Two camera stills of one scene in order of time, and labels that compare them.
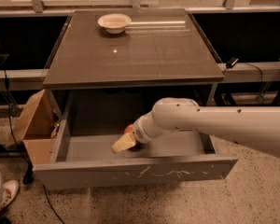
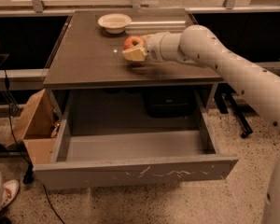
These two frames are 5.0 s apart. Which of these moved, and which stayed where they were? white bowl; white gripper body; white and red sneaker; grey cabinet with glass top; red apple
Moved: white gripper body; red apple
Stayed: white bowl; white and red sneaker; grey cabinet with glass top
